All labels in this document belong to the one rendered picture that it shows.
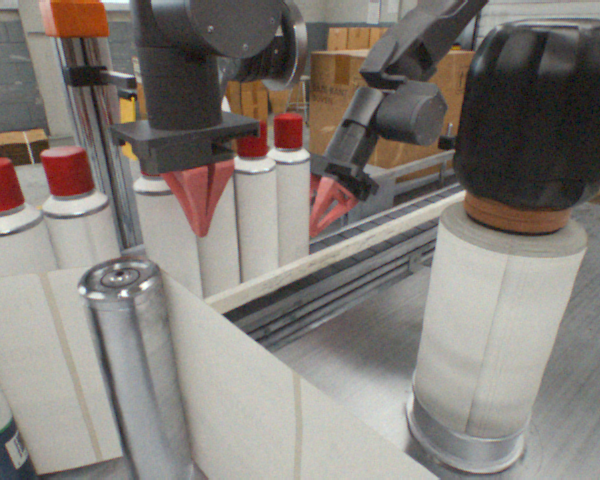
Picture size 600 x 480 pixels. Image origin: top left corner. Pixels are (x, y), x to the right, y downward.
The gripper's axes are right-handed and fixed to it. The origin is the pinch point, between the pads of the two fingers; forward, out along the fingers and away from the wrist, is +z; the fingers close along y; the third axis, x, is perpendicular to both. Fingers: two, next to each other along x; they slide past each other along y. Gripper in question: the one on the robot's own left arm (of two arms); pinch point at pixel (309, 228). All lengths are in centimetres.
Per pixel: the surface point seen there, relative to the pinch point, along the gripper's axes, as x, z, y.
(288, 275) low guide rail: -3.9, 6.4, 4.0
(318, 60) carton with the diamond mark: 19, -37, -38
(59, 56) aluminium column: -30.2, -3.5, -15.3
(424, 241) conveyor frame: 19.3, -7.0, 5.7
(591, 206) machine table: 59, -33, 15
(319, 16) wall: 345, -318, -488
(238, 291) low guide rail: -9.9, 10.2, 3.8
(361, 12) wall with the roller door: 346, -323, -408
